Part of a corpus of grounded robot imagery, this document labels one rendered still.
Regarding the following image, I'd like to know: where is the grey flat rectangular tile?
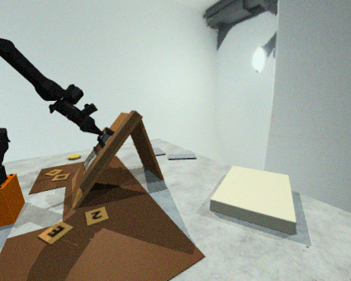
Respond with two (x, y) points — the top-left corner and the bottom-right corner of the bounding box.
(153, 147), (166, 156)
(168, 154), (197, 160)

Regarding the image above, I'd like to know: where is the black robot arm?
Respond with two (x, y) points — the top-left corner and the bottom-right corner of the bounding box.
(0, 38), (97, 185)

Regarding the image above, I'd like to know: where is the white paper ticket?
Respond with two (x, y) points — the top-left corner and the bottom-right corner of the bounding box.
(84, 151), (96, 171)

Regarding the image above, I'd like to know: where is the yellow round disc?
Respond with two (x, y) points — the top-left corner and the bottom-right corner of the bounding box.
(68, 155), (81, 160)

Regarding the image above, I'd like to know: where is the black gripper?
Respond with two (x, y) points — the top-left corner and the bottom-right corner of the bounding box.
(66, 106), (103, 136)

